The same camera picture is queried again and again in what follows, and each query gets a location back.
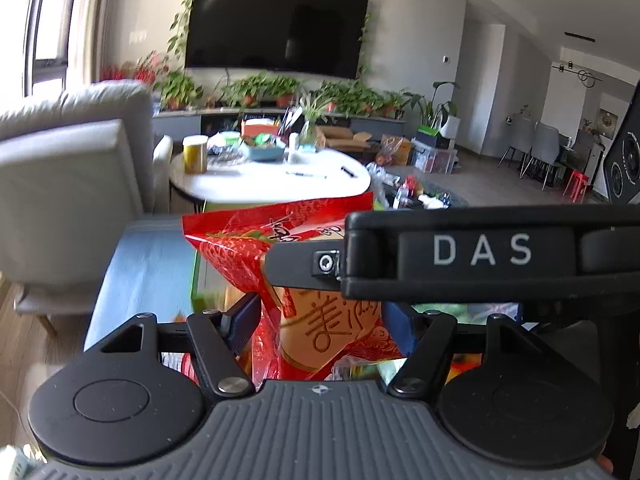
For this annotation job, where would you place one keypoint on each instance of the window with dark frame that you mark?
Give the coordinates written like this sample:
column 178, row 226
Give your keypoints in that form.
column 34, row 47

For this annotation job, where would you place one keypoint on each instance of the wall mounted black television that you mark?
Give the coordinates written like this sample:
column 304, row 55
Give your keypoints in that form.
column 321, row 37

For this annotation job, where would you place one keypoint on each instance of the red flower decoration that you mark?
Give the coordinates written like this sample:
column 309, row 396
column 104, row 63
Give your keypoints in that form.
column 146, row 69

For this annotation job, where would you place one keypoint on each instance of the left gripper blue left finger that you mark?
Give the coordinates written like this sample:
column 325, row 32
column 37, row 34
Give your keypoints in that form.
column 238, row 324

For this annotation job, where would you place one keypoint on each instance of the grey sofa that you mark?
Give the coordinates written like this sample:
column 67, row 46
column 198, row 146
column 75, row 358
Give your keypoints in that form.
column 75, row 170

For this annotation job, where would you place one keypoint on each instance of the glass vase with plant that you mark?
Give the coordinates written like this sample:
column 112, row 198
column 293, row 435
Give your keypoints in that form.
column 312, row 107

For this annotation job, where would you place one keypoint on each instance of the grey tv cabinet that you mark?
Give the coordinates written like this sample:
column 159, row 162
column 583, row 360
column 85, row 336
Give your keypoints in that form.
column 210, row 121

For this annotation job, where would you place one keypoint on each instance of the grey dining chair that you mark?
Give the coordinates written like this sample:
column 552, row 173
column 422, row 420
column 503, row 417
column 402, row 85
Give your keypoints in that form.
column 545, row 149

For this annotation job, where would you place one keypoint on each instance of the dark marble round table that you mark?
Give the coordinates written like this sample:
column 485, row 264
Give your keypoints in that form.
column 386, row 181

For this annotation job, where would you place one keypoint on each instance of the yellow tin can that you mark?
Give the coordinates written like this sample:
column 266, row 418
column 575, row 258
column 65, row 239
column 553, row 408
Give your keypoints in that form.
column 194, row 154

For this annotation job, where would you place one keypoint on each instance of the red cracker snack bag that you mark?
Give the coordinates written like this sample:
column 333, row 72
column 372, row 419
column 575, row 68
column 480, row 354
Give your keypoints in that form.
column 307, row 325

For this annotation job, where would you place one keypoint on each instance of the clear plastic storage bin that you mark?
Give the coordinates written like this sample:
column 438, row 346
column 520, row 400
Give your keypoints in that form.
column 432, row 160

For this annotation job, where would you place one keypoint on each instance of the white oval coffee table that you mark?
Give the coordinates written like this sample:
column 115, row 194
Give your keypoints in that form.
column 308, row 176

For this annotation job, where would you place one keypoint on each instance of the blue tray with snacks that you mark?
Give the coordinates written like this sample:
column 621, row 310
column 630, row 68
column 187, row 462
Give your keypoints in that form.
column 264, row 147

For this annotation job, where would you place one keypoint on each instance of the black marker pen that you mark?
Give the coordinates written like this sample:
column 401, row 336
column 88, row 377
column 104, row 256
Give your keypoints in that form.
column 348, row 172

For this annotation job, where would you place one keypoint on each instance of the blue striped cloth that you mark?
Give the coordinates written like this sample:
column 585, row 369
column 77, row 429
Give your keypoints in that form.
column 150, row 271

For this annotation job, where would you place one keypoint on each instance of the tall potted plant white pot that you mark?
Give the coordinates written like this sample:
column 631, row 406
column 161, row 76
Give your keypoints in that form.
column 435, row 115

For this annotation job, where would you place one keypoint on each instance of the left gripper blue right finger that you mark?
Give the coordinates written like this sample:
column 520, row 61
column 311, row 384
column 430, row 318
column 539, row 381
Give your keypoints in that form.
column 399, row 320

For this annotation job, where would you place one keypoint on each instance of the red plastic stool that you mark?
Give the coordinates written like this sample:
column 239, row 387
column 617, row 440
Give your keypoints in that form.
column 577, row 186

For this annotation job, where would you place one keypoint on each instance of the cardboard box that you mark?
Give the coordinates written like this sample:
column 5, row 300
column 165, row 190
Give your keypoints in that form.
column 343, row 139

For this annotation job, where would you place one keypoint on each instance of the green storage box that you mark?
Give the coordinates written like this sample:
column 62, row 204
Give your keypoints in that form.
column 210, row 269

